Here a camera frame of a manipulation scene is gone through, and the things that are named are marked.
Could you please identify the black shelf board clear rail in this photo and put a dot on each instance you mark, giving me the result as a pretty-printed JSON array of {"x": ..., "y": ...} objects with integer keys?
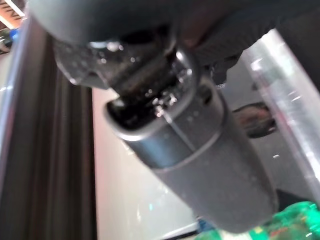
[
  {"x": 62, "y": 150},
  {"x": 287, "y": 100}
]

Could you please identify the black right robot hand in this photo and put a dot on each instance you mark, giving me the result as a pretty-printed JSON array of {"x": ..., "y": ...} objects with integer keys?
[{"x": 200, "y": 162}]

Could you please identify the green Sprite bottle yellow cap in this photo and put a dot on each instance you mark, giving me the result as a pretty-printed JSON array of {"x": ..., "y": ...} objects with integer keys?
[{"x": 287, "y": 225}]

